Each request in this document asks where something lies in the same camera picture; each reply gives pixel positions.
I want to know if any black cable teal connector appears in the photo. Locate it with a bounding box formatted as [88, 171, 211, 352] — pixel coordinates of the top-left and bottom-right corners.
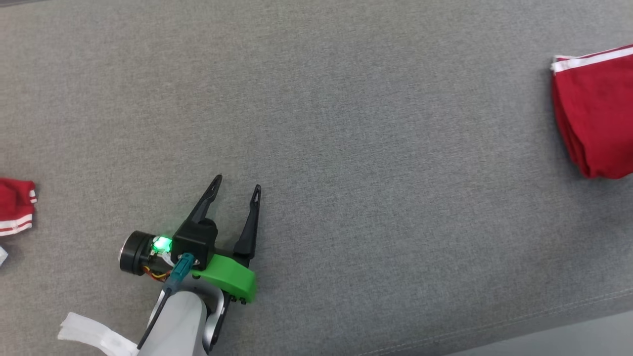
[137, 253, 196, 349]

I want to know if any grey fabric sofa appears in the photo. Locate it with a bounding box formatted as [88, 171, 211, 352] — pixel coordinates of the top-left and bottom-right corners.
[0, 0, 633, 356]

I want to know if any white fabric strap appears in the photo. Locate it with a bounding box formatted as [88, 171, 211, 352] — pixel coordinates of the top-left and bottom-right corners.
[58, 311, 140, 356]

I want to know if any folded red garment white trim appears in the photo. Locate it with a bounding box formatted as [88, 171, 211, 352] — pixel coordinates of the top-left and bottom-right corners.
[550, 44, 633, 179]

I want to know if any red garment white striped trim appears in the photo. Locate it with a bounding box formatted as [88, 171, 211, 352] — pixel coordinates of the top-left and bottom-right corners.
[0, 177, 38, 237]

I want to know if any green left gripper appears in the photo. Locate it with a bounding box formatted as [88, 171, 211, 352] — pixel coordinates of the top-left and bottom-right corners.
[119, 175, 261, 305]

